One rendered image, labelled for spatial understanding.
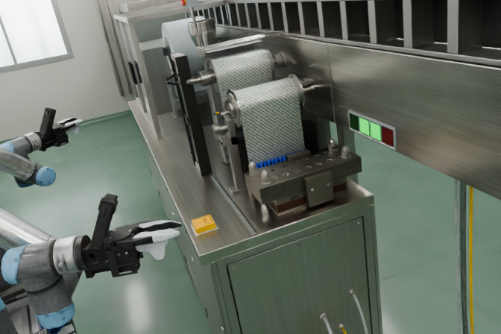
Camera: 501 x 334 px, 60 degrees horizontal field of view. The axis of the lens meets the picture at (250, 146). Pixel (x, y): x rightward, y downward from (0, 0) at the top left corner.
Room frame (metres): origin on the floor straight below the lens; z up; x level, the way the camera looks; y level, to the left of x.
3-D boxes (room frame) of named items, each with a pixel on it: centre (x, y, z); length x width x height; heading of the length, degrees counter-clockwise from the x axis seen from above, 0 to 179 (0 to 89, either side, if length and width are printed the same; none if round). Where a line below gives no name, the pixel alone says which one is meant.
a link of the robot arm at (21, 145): (1.65, 0.92, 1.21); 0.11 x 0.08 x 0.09; 143
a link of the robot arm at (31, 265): (0.79, 0.49, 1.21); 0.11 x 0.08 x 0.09; 91
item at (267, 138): (1.54, -0.10, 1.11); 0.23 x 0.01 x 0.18; 107
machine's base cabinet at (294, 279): (2.48, 0.26, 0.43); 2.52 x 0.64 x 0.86; 17
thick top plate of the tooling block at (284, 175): (1.44, -0.17, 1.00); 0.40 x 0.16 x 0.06; 107
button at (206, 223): (1.34, 0.21, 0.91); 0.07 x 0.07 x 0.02; 17
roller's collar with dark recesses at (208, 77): (1.80, 0.13, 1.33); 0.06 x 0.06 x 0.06; 17
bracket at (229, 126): (1.59, 0.08, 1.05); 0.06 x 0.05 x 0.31; 107
